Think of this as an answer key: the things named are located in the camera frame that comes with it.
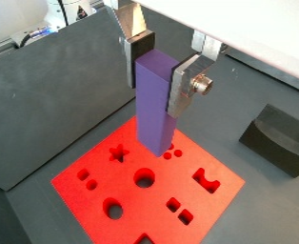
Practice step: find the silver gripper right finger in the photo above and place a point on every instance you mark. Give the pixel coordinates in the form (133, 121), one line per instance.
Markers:
(187, 78)

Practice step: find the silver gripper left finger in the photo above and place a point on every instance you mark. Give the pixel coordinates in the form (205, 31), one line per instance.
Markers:
(135, 37)

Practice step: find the purple rectangular block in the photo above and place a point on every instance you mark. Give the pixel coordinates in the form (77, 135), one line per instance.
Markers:
(154, 124)

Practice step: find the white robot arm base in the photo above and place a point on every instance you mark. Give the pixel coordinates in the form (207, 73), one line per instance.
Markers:
(62, 13)

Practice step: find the dark grey panel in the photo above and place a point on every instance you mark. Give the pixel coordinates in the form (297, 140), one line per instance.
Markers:
(61, 84)

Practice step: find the red shape sorter board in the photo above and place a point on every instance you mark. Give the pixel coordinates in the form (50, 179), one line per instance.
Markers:
(130, 196)

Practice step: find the aluminium frame rail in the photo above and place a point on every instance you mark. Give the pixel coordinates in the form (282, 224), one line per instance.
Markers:
(6, 45)

